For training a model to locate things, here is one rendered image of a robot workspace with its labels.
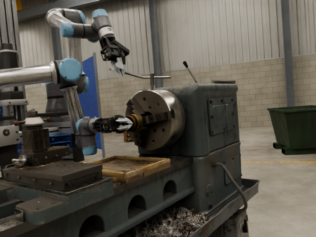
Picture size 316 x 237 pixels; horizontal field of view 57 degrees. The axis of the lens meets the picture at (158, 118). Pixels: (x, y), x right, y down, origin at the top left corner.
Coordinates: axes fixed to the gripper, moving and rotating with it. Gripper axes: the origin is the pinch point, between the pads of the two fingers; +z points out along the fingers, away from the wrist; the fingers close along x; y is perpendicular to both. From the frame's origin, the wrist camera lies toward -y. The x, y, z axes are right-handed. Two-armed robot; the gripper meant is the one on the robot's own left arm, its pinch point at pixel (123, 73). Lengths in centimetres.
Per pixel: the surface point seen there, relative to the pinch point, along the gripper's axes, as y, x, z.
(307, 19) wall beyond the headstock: -1020, -11, -245
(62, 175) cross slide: 57, 13, 42
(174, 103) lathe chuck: -14.1, 13.5, 22.6
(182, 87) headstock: -25.4, 14.7, 14.6
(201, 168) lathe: -25, 8, 58
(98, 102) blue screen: -311, -361, -121
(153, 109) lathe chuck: -8.0, 4.1, 22.0
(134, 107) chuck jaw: -3.1, -2.8, 17.5
